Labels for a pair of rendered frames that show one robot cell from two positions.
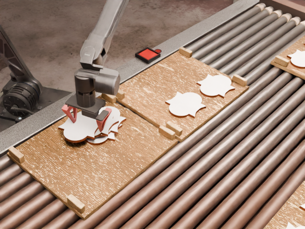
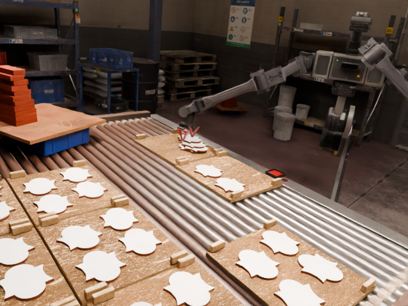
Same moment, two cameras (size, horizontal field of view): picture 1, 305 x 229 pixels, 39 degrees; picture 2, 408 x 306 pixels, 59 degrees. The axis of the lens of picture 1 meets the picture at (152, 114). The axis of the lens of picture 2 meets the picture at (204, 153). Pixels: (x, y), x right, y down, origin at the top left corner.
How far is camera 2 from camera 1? 2.22 m
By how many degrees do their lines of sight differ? 82
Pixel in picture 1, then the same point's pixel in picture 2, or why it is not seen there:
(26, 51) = not seen: outside the picture
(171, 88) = (229, 171)
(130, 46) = not seen: outside the picture
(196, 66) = (258, 185)
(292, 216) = (95, 180)
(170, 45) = (295, 186)
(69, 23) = not seen: outside the picture
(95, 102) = (187, 124)
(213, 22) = (351, 215)
